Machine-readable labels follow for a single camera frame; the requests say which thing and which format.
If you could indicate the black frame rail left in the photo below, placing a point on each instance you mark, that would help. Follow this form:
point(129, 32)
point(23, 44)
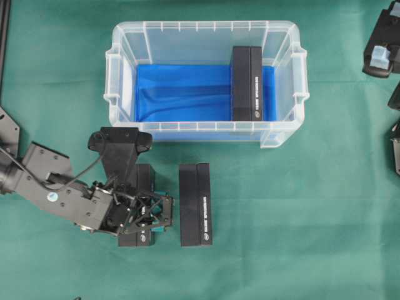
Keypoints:
point(5, 13)

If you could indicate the blue plastic liner sheet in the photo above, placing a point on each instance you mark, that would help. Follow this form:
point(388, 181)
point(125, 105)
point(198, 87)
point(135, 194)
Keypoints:
point(192, 93)

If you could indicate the black camera box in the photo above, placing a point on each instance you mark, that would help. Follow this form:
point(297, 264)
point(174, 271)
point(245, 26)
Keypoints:
point(196, 226)
point(247, 83)
point(144, 179)

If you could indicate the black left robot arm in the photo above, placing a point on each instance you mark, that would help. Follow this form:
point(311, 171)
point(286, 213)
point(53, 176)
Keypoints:
point(44, 178)

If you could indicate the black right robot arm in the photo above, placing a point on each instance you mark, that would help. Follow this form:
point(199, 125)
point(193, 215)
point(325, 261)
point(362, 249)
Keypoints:
point(381, 59)

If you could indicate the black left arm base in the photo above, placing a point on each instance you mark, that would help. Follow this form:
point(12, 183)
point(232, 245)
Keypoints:
point(9, 133)

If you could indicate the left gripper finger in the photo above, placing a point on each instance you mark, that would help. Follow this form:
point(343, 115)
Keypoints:
point(160, 193)
point(159, 229)

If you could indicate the green table cloth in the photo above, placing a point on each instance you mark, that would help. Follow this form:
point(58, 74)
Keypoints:
point(316, 218)

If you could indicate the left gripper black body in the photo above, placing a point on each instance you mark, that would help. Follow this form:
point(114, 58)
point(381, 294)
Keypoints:
point(132, 210)

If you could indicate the clear plastic storage case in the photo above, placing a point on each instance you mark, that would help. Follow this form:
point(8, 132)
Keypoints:
point(208, 43)

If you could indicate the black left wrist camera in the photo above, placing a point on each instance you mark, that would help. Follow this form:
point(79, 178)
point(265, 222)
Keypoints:
point(120, 148)

